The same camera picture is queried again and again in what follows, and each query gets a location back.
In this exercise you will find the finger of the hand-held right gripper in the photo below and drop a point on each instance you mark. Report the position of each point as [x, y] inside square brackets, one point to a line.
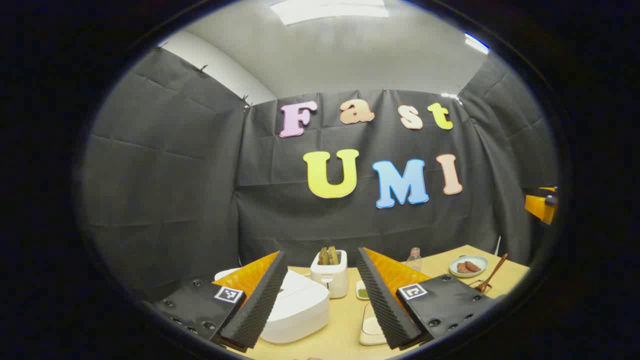
[540, 206]

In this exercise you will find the narrow ceiling light strip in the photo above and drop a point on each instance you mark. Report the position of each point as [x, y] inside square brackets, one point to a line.
[476, 43]

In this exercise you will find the red meat slice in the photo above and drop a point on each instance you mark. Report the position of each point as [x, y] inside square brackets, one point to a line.
[473, 266]
[462, 268]

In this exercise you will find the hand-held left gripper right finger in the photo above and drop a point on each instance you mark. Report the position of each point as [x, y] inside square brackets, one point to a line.
[387, 310]

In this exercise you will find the clear plastic bottle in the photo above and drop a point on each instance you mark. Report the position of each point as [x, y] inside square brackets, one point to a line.
[414, 261]

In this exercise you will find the white divided rice tray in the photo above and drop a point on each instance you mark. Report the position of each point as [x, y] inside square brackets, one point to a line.
[372, 327]

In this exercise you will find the white rice cooker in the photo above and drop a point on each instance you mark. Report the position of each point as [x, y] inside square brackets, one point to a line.
[300, 306]

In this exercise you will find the brown toast slice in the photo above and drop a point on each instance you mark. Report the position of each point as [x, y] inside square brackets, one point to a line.
[333, 255]
[324, 257]

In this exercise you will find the light green plate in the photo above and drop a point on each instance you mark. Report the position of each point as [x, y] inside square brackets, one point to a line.
[479, 261]

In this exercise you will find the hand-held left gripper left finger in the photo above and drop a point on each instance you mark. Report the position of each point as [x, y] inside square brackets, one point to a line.
[250, 312]

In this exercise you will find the white toaster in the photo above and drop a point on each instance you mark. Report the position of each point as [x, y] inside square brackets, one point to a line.
[330, 280]

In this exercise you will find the brown wooden spoon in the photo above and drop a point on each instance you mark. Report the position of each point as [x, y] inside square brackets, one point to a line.
[494, 272]

